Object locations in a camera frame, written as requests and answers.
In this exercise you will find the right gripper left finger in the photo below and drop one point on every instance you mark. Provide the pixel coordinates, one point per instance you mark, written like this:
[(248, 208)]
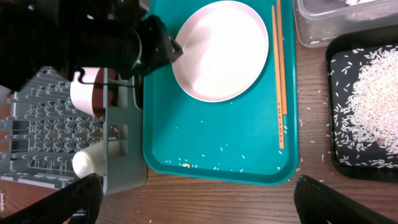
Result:
[(78, 202)]

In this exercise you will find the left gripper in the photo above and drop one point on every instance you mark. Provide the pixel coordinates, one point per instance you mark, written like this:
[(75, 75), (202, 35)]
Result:
[(150, 48)]

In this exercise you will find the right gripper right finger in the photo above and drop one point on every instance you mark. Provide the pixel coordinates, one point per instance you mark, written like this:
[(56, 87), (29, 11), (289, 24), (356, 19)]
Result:
[(315, 202)]

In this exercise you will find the white cup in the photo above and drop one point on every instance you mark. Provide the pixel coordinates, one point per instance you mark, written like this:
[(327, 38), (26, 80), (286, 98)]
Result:
[(90, 160)]

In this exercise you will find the large white plate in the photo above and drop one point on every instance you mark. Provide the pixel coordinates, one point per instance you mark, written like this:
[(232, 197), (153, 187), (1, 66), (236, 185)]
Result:
[(225, 46)]

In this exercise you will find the small white plate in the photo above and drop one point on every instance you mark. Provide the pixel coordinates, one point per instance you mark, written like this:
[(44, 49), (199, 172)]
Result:
[(88, 97)]

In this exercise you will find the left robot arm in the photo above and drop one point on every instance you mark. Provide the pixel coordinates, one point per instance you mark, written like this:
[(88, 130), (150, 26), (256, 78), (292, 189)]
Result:
[(71, 35)]

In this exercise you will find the black waste tray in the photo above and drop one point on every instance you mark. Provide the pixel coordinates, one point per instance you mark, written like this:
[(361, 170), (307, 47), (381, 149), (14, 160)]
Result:
[(367, 39)]

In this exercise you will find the grey plastic dish rack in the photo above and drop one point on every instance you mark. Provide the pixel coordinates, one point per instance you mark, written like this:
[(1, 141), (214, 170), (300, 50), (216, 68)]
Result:
[(44, 131)]

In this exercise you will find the teal serving tray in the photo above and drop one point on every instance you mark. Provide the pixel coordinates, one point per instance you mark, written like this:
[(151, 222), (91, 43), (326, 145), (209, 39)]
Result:
[(235, 140)]

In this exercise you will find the pile of rice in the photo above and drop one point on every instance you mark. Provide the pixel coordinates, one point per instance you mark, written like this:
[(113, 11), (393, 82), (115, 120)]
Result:
[(363, 87)]

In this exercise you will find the left wooden chopstick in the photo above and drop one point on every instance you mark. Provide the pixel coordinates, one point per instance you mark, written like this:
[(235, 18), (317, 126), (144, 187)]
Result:
[(277, 80)]

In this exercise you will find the wooden chopstick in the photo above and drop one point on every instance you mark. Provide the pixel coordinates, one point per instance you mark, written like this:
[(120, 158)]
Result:
[(277, 80), (281, 55)]

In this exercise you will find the right wooden chopstick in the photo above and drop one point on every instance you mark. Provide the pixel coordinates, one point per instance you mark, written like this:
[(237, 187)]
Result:
[(281, 55)]

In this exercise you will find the clear plastic bin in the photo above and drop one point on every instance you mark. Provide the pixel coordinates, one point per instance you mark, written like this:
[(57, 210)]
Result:
[(318, 22)]

